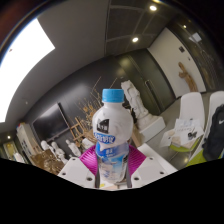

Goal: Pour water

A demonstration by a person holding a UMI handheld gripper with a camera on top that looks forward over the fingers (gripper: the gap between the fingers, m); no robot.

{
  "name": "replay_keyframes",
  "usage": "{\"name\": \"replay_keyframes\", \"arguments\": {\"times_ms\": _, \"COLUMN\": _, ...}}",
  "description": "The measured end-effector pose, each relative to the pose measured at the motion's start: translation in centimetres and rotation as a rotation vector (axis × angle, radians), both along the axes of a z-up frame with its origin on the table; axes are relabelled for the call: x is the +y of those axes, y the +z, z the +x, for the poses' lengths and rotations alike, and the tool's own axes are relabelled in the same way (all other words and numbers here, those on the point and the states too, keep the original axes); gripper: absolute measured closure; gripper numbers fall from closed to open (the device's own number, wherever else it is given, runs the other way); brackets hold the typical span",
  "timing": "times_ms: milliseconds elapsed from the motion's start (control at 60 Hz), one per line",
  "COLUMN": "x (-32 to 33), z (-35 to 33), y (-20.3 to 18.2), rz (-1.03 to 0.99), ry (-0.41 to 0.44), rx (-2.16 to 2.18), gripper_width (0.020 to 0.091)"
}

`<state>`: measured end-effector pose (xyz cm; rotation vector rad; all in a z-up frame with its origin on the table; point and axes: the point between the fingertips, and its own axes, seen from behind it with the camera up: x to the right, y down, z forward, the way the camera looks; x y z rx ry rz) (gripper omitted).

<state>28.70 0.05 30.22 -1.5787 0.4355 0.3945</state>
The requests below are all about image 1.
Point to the brown cardboard box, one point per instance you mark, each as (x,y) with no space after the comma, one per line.
(136,135)

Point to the white plastic chair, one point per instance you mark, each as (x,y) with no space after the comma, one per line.
(191,106)
(215,100)

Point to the white blue-capped drink bottle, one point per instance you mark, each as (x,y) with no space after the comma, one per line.
(111,126)

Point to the white cabinet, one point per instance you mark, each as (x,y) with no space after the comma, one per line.
(26,140)

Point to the white plaster standing figure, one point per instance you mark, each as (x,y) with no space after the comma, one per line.
(73,147)

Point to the white plaster head bust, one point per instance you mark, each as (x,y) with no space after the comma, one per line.
(45,145)

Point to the golden brown relief sculpture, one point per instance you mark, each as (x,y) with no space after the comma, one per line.
(46,161)

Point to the large white plaster statue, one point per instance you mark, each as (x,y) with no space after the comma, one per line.
(136,100)

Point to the wooden carved figure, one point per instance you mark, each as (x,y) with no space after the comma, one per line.
(188,78)

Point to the black wall screen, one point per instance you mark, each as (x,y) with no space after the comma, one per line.
(50,123)

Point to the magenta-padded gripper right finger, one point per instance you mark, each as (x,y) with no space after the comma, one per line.
(148,171)

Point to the black backpack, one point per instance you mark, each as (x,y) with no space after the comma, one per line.
(215,133)

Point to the round recessed ceiling light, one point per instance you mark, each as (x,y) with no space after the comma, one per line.
(153,7)
(135,39)

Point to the lime green seat cushion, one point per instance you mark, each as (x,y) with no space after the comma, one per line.
(196,160)
(181,148)

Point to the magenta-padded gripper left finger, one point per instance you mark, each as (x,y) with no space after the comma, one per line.
(75,173)

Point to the stack of papers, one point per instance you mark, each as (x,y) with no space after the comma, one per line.
(183,128)

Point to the large bright ceiling light panel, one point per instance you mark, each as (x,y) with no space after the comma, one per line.
(23,66)

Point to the small white plaster bust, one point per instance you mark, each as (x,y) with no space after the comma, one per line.
(58,150)

